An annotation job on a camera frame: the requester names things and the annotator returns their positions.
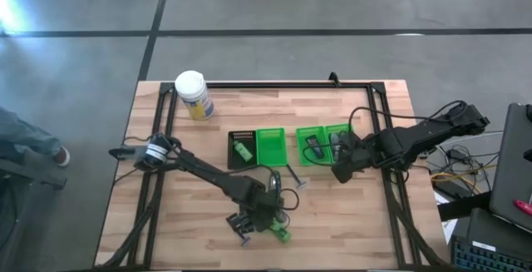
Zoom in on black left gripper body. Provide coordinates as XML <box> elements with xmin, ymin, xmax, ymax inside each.
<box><xmin>244</xmin><ymin>186</ymin><xmax>287</xmax><ymax>233</ymax></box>

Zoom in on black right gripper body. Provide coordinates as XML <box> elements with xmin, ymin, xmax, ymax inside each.
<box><xmin>334</xmin><ymin>136</ymin><xmax>376</xmax><ymax>173</ymax></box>

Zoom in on grey travel bottle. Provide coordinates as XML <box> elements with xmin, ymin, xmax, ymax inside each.
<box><xmin>268</xmin><ymin>171</ymin><xmax>283</xmax><ymax>194</ymax></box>
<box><xmin>329</xmin><ymin>132</ymin><xmax>342</xmax><ymax>161</ymax></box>

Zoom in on green travel bottle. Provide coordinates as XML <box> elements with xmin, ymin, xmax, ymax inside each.
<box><xmin>269</xmin><ymin>220</ymin><xmax>293</xmax><ymax>244</ymax></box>
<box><xmin>232</xmin><ymin>139</ymin><xmax>254</xmax><ymax>163</ymax></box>

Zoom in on green plastic tray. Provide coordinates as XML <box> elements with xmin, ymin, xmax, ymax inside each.
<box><xmin>295</xmin><ymin>126</ymin><xmax>333</xmax><ymax>167</ymax></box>
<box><xmin>254</xmin><ymin>127</ymin><xmax>288</xmax><ymax>169</ymax></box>
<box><xmin>324</xmin><ymin>122</ymin><xmax>354</xmax><ymax>163</ymax></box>

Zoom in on blue disposable razor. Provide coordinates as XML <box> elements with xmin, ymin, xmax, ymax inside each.
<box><xmin>235</xmin><ymin>230</ymin><xmax>252</xmax><ymax>249</ymax></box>

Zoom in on dark blue sachet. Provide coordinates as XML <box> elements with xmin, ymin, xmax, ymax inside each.
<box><xmin>225</xmin><ymin>212</ymin><xmax>253</xmax><ymax>235</ymax></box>

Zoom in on black disposable razor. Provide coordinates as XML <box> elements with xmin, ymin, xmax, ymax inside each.
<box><xmin>285</xmin><ymin>163</ymin><xmax>308</xmax><ymax>190</ymax></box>

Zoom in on black plastic tray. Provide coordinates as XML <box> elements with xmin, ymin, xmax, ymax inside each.
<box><xmin>227</xmin><ymin>130</ymin><xmax>259</xmax><ymax>171</ymax></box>

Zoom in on white wipes canister yellow label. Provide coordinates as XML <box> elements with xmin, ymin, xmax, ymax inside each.
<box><xmin>175</xmin><ymin>70</ymin><xmax>215</xmax><ymax>121</ymax></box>

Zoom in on black box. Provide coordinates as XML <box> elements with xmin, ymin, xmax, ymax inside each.
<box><xmin>464</xmin><ymin>207</ymin><xmax>532</xmax><ymax>260</ymax></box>

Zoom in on grey laptop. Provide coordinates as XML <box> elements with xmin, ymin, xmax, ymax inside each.
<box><xmin>489</xmin><ymin>102</ymin><xmax>532</xmax><ymax>234</ymax></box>

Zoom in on backlit black keyboard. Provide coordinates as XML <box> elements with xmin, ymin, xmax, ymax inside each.
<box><xmin>451</xmin><ymin>236</ymin><xmax>532</xmax><ymax>272</ymax></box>

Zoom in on red marker pen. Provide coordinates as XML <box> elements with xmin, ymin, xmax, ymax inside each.
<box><xmin>514</xmin><ymin>199</ymin><xmax>532</xmax><ymax>218</ymax></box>

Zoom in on black chair base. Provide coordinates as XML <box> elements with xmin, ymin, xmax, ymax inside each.
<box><xmin>0</xmin><ymin>158</ymin><xmax>67</xmax><ymax>190</ymax></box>

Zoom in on person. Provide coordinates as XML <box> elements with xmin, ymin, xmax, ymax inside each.
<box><xmin>0</xmin><ymin>106</ymin><xmax>71</xmax><ymax>169</ymax></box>

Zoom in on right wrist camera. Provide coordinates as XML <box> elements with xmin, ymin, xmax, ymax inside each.
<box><xmin>331</xmin><ymin>160</ymin><xmax>355</xmax><ymax>185</ymax></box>

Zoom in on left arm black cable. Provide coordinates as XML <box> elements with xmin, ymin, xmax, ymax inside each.
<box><xmin>268</xmin><ymin>170</ymin><xmax>301</xmax><ymax>212</ymax></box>

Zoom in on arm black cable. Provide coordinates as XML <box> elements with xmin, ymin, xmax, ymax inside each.
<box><xmin>268</xmin><ymin>170</ymin><xmax>301</xmax><ymax>212</ymax></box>
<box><xmin>347</xmin><ymin>100</ymin><xmax>467</xmax><ymax>128</ymax></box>

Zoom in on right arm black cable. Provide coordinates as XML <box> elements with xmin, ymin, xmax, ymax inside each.
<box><xmin>347</xmin><ymin>100</ymin><xmax>467</xmax><ymax>128</ymax></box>

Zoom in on black aluminium table frame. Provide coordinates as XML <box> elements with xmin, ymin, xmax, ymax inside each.
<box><xmin>96</xmin><ymin>81</ymin><xmax>450</xmax><ymax>271</ymax></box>

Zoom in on yellow cable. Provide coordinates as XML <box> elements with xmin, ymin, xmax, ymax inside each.
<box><xmin>431</xmin><ymin>164</ymin><xmax>498</xmax><ymax>184</ymax></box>

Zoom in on tangle of floor cables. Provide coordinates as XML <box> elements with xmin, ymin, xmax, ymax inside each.
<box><xmin>430</xmin><ymin>130</ymin><xmax>500</xmax><ymax>190</ymax></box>

